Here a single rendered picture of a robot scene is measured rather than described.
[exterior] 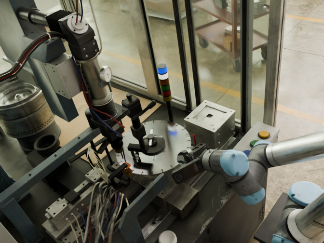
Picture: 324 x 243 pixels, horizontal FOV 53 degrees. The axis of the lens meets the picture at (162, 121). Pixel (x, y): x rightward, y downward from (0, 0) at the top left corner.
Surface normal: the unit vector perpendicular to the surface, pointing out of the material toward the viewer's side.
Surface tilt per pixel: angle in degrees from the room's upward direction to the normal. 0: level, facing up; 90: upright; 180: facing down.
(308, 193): 7
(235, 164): 56
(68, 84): 90
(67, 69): 90
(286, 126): 0
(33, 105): 90
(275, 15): 90
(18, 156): 0
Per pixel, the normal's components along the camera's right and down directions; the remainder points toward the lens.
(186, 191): -0.15, -0.76
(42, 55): -0.64, 0.09
